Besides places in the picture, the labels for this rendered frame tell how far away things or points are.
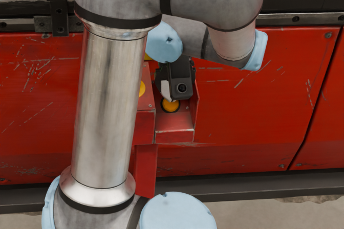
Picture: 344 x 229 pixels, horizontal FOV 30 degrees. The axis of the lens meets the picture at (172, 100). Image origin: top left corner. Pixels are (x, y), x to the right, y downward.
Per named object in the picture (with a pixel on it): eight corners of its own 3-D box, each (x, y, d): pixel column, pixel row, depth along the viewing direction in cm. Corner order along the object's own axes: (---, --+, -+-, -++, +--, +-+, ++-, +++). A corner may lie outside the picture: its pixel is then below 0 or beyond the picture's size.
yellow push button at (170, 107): (162, 112, 151) (163, 111, 149) (161, 96, 151) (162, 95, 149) (178, 112, 151) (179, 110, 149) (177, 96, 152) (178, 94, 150)
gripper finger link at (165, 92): (168, 86, 152) (171, 59, 145) (171, 105, 148) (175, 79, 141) (155, 86, 151) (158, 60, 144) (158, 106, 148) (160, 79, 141)
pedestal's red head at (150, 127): (107, 147, 147) (107, 92, 134) (104, 97, 158) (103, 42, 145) (193, 142, 150) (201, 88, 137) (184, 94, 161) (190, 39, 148)
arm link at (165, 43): (199, 44, 112) (215, 4, 119) (138, 29, 114) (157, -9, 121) (196, 74, 118) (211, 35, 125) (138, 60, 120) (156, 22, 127)
